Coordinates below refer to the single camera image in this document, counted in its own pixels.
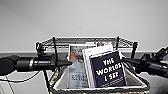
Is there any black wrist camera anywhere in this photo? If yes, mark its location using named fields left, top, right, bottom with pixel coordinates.
left=35, top=42, right=47, bottom=57

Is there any pale basket with dark spots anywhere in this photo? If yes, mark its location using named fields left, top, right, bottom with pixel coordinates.
left=49, top=58, right=151, bottom=94

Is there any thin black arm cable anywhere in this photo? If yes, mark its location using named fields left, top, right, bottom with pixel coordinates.
left=0, top=70, right=41, bottom=83

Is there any long grey wall band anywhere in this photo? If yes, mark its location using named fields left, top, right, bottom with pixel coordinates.
left=0, top=50, right=168, bottom=63

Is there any navy book with white title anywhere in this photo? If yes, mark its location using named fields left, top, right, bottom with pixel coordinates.
left=88, top=50, right=127, bottom=89

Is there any black wire shelf rack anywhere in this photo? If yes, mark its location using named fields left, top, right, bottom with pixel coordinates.
left=35, top=35, right=139, bottom=94

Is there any pale blue printed book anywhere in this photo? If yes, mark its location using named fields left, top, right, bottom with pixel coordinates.
left=67, top=43, right=89, bottom=90

